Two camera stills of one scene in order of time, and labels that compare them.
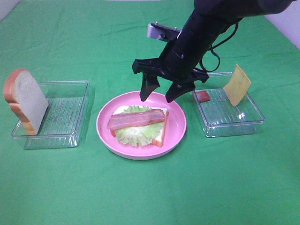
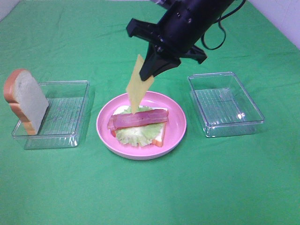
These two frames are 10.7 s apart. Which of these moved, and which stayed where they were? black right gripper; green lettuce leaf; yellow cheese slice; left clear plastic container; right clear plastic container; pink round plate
Moved: yellow cheese slice; black right gripper
Stayed: left clear plastic container; right clear plastic container; pink round plate; green lettuce leaf
